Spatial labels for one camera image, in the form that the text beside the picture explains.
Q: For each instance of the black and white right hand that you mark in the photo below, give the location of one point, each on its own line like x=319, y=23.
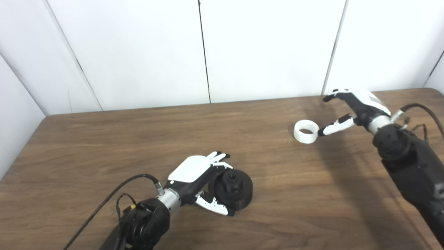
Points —
x=366, y=104

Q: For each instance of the black and white left hand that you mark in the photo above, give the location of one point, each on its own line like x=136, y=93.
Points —
x=190, y=170

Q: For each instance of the round black gear part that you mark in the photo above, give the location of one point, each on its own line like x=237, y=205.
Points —
x=239, y=191

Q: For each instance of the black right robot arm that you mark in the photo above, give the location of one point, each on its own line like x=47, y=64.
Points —
x=412, y=163

